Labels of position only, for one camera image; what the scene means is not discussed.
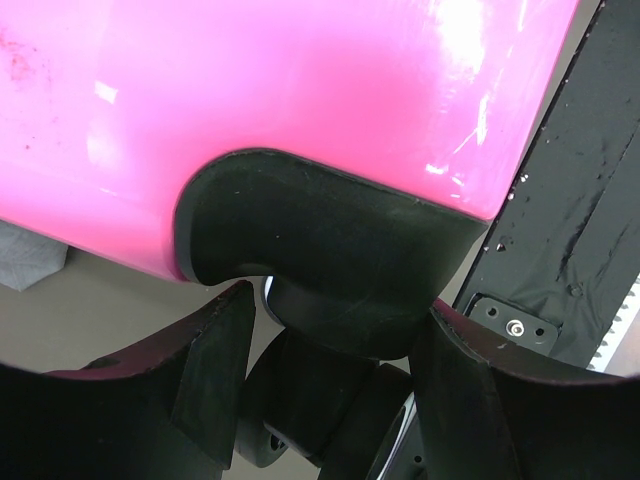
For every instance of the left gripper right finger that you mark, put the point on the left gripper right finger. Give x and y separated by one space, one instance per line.
491 409

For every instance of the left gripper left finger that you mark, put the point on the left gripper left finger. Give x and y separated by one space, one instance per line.
165 407

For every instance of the pink hard-shell suitcase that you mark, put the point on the pink hard-shell suitcase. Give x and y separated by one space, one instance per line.
340 156

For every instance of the grey hanging garment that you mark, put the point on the grey hanging garment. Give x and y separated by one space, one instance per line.
28 257

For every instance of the aluminium rail frame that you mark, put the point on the aluminium rail frame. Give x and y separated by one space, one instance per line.
623 320

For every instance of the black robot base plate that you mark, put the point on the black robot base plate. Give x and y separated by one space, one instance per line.
564 250

